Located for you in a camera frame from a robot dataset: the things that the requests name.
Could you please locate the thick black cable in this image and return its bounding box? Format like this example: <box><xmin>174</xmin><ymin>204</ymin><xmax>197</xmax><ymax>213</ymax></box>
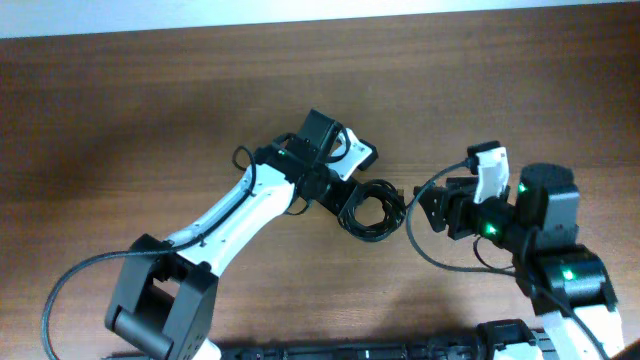
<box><xmin>337</xmin><ymin>178</ymin><xmax>407</xmax><ymax>244</ymax></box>

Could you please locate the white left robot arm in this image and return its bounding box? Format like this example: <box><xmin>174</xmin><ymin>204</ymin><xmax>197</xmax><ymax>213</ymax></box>
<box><xmin>104</xmin><ymin>110</ymin><xmax>378</xmax><ymax>359</ymax></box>

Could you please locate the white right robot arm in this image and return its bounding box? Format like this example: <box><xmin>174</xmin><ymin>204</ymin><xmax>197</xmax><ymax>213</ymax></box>
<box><xmin>410</xmin><ymin>163</ymin><xmax>624</xmax><ymax>359</ymax></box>

